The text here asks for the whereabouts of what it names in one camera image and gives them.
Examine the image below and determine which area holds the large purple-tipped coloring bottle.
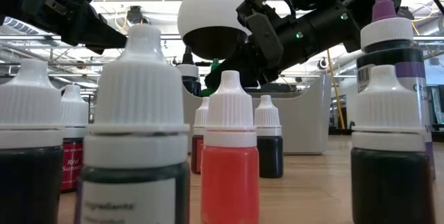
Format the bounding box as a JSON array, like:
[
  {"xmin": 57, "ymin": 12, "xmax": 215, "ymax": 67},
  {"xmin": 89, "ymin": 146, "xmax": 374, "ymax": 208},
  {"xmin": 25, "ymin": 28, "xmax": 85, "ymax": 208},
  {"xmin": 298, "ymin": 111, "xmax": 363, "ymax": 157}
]
[{"xmin": 356, "ymin": 0, "xmax": 437, "ymax": 182}]

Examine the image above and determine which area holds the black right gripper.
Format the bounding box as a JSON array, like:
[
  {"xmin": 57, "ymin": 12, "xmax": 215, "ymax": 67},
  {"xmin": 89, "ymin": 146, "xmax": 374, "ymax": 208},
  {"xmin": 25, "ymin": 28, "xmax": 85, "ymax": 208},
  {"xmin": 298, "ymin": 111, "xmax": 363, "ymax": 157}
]
[{"xmin": 204, "ymin": 11, "xmax": 306, "ymax": 90}]

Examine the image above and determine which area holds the small dark red dropper bottle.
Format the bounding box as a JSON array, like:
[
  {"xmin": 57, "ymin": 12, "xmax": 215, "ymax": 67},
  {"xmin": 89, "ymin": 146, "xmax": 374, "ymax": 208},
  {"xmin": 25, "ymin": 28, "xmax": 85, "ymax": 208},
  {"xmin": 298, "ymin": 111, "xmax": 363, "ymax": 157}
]
[{"xmin": 189, "ymin": 96, "xmax": 210, "ymax": 175}]

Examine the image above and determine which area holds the large black-tipped coloring bottle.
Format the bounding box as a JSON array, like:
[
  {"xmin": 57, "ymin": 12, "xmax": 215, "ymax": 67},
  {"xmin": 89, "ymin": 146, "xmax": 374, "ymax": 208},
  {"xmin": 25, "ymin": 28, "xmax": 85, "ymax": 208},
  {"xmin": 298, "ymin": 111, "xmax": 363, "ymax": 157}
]
[{"xmin": 176, "ymin": 46, "xmax": 203, "ymax": 97}]

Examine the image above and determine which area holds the small bottle with ingredients label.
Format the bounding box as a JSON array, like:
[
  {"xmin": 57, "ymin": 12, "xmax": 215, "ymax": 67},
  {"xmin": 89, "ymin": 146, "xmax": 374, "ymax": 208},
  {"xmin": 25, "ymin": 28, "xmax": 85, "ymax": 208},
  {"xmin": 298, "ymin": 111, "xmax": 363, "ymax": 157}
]
[{"xmin": 74, "ymin": 24, "xmax": 191, "ymax": 224}]

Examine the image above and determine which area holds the small orange-red dropper bottle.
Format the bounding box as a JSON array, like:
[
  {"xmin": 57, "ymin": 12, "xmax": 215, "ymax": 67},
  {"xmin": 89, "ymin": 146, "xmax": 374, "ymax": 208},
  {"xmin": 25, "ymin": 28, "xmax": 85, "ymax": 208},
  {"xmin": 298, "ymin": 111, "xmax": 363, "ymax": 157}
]
[{"xmin": 200, "ymin": 70, "xmax": 260, "ymax": 224}]

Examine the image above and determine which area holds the black ceiling device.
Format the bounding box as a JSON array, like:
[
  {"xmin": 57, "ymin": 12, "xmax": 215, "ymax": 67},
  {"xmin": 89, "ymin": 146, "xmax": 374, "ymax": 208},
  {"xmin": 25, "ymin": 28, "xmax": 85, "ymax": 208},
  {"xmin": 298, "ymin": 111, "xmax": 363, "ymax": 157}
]
[{"xmin": 126, "ymin": 5, "xmax": 145, "ymax": 26}]

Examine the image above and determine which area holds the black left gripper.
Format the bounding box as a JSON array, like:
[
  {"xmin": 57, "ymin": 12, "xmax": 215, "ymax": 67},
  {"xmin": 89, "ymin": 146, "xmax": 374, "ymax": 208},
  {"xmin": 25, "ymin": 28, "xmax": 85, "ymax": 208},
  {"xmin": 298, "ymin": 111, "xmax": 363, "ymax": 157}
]
[{"xmin": 20, "ymin": 0, "xmax": 128, "ymax": 55}]

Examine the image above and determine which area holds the small Red Sunset dropper bottle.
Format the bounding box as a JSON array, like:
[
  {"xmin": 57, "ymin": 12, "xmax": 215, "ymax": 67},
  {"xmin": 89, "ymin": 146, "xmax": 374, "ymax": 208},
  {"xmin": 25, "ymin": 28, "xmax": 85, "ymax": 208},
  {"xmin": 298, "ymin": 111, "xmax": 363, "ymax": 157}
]
[{"xmin": 60, "ymin": 84, "xmax": 90, "ymax": 193}]

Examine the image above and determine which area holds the black aluminium table frame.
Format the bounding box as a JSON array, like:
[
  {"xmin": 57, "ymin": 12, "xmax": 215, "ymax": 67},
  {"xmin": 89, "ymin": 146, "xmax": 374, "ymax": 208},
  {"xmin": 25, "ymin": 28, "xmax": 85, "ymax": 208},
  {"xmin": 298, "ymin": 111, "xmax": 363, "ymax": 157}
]
[{"xmin": 328, "ymin": 128, "xmax": 353, "ymax": 136}]

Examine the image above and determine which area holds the grey plastic bin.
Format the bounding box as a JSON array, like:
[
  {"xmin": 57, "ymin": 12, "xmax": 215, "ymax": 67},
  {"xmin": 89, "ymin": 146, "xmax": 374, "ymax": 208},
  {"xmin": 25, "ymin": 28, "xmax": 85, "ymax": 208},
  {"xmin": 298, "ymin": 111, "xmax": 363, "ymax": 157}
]
[{"xmin": 182, "ymin": 74, "xmax": 333, "ymax": 155}]

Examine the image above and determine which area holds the yellow hanging cable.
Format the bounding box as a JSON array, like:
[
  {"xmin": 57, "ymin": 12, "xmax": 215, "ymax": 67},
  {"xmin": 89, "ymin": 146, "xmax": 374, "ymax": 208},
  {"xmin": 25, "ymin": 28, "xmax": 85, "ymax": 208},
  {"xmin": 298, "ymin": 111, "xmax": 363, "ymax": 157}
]
[{"xmin": 325, "ymin": 49, "xmax": 346, "ymax": 130}]

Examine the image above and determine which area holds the black perforated equipment case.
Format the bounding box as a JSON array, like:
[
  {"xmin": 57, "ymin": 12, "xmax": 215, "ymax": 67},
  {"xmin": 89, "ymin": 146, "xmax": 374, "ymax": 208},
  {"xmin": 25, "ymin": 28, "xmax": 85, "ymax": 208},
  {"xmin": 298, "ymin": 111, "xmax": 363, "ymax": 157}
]
[{"xmin": 253, "ymin": 82, "xmax": 296, "ymax": 93}]

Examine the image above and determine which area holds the large green-tipped coloring bottle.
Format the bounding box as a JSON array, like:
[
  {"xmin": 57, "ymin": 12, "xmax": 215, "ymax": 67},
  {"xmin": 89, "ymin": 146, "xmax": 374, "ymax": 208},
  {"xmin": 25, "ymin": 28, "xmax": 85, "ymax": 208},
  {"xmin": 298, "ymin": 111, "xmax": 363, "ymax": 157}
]
[{"xmin": 200, "ymin": 58, "xmax": 221, "ymax": 98}]

